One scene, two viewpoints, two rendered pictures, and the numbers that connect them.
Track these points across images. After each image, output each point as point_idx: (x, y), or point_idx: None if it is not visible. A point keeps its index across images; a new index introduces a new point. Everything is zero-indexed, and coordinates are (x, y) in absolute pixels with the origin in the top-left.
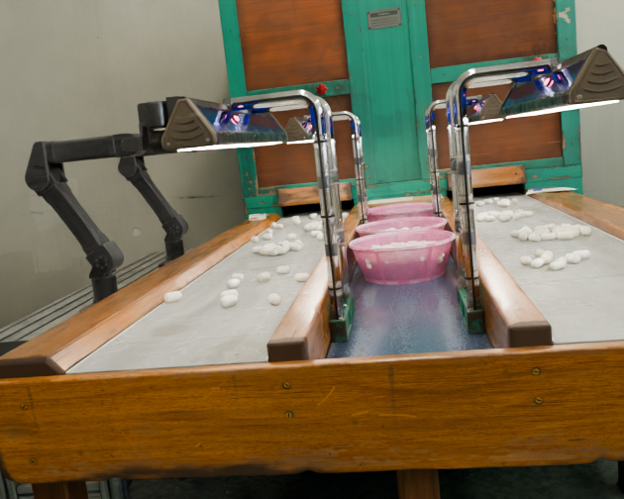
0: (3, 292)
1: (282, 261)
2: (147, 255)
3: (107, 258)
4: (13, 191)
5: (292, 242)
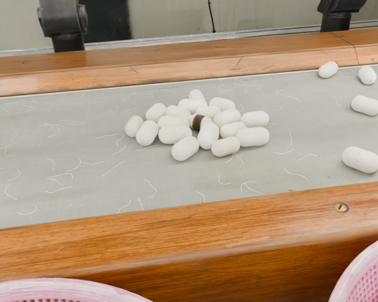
0: None
1: (35, 165)
2: (366, 21)
3: (39, 14)
4: None
5: (330, 120)
